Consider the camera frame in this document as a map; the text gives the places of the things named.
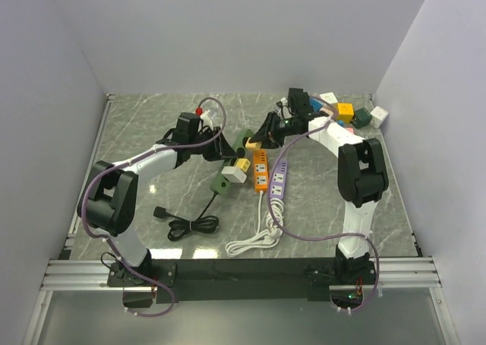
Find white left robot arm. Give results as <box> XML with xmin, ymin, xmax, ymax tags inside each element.
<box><xmin>77</xmin><ymin>112</ymin><xmax>245</xmax><ymax>286</ymax></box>

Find beige pink plug cube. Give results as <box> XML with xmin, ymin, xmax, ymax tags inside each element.
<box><xmin>319</xmin><ymin>107</ymin><xmax>334</xmax><ymax>118</ymax></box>

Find orange power strip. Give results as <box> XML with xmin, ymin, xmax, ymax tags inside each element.
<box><xmin>253</xmin><ymin>149</ymin><xmax>269</xmax><ymax>193</ymax></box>

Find dark blue plug cube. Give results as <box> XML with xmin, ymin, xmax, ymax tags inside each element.
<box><xmin>310</xmin><ymin>98</ymin><xmax>323</xmax><ymax>112</ymax></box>

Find black power cable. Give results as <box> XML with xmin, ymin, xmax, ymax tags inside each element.
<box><xmin>153</xmin><ymin>192</ymin><xmax>221</xmax><ymax>242</ymax></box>

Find green power strip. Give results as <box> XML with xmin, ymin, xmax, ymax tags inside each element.
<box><xmin>210</xmin><ymin>128</ymin><xmax>254</xmax><ymax>195</ymax></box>

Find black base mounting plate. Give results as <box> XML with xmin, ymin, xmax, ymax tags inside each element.
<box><xmin>106</xmin><ymin>257</ymin><xmax>379</xmax><ymax>304</ymax></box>

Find aluminium rail frame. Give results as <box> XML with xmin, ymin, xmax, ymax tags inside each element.
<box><xmin>34</xmin><ymin>94</ymin><xmax>459</xmax><ymax>344</ymax></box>

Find white plug cube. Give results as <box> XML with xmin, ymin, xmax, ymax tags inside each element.
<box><xmin>319</xmin><ymin>92</ymin><xmax>338</xmax><ymax>104</ymax></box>
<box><xmin>370</xmin><ymin>106</ymin><xmax>389</xmax><ymax>128</ymax></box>

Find white plug cube right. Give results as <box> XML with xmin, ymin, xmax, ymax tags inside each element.
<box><xmin>370</xmin><ymin>106</ymin><xmax>389</xmax><ymax>128</ymax></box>

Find white plug cube back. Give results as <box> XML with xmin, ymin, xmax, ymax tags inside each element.
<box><xmin>319</xmin><ymin>92</ymin><xmax>338</xmax><ymax>104</ymax></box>

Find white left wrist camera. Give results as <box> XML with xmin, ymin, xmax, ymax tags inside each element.
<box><xmin>195</xmin><ymin>107</ymin><xmax>221</xmax><ymax>128</ymax></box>

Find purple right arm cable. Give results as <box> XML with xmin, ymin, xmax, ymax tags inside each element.
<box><xmin>267</xmin><ymin>93</ymin><xmax>380</xmax><ymax>312</ymax></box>

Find purple power strip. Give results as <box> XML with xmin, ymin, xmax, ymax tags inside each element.
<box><xmin>270</xmin><ymin>158</ymin><xmax>288</xmax><ymax>200</ymax></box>

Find yellow plug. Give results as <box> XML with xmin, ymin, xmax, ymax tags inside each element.
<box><xmin>245</xmin><ymin>140</ymin><xmax>262</xmax><ymax>151</ymax></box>
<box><xmin>235</xmin><ymin>158</ymin><xmax>251</xmax><ymax>173</ymax></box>

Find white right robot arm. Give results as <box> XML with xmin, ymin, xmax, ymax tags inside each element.
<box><xmin>248</xmin><ymin>88</ymin><xmax>389</xmax><ymax>283</ymax></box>

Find dark green plug cube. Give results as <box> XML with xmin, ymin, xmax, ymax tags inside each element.
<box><xmin>351</xmin><ymin>108</ymin><xmax>372</xmax><ymax>129</ymax></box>

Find white plug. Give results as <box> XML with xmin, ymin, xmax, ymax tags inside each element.
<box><xmin>221</xmin><ymin>166</ymin><xmax>247</xmax><ymax>184</ymax></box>

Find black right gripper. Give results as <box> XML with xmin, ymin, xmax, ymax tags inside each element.
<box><xmin>251</xmin><ymin>112</ymin><xmax>299</xmax><ymax>150</ymax></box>

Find white coiled cable purple strip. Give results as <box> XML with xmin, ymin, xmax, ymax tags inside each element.
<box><xmin>265</xmin><ymin>198</ymin><xmax>285</xmax><ymax>246</ymax></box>

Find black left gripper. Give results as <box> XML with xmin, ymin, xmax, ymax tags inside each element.
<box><xmin>188</xmin><ymin>125</ymin><xmax>235</xmax><ymax>161</ymax></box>

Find yellow plug cube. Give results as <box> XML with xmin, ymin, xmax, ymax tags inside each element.
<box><xmin>336</xmin><ymin>103</ymin><xmax>355</xmax><ymax>124</ymax></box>

